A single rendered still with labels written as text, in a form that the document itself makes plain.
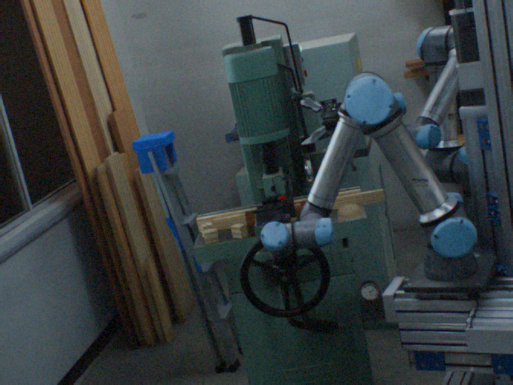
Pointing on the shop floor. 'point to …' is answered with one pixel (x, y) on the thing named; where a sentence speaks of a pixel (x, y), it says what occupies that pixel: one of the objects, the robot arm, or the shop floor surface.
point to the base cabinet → (304, 338)
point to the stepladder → (171, 190)
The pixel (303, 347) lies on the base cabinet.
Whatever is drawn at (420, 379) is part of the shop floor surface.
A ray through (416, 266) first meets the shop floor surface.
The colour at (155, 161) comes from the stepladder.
